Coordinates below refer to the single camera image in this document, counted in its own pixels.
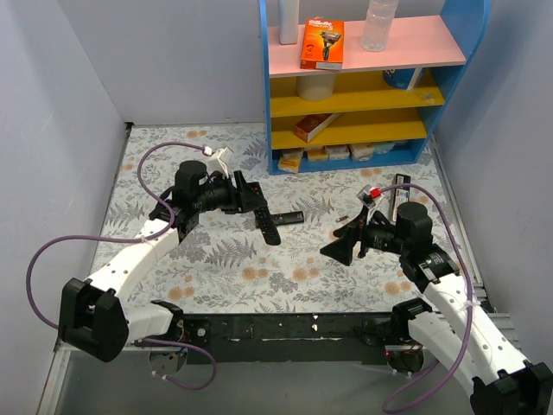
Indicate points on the clear plastic bottle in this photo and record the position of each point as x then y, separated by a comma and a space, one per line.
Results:
379, 17

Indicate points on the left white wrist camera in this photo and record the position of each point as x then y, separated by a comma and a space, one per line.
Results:
216, 163

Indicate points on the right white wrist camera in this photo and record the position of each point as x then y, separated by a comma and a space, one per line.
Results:
371, 197

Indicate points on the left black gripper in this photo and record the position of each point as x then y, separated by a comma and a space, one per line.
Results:
238, 194

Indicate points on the small slim black remote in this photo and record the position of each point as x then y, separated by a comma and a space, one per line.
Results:
288, 218

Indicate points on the blue shelf unit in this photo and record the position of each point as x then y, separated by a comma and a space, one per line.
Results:
444, 44

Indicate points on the light blue small box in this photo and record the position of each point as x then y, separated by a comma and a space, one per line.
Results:
383, 147

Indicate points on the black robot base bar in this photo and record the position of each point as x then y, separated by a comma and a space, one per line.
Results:
366, 338

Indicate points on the red white long box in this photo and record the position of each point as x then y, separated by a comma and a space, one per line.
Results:
312, 125

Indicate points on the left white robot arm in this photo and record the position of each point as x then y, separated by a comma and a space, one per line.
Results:
92, 313

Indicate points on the white tall bottle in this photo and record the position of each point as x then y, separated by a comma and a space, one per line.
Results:
288, 13

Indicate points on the white cylinder container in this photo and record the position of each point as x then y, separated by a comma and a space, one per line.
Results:
315, 87

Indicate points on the blue white packet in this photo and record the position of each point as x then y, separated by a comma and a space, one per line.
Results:
403, 79

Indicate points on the orange razor box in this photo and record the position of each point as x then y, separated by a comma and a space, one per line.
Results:
323, 45

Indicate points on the yellow small box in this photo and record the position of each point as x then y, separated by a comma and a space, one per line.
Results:
290, 161

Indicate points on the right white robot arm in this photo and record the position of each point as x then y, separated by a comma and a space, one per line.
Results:
447, 319

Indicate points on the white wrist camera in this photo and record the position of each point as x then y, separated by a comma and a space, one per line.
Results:
216, 163
371, 197

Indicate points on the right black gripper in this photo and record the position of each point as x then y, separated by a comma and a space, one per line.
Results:
362, 235

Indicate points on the black battery package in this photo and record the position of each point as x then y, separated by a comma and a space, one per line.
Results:
399, 195

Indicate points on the floral table mat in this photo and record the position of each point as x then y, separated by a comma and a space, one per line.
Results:
224, 265

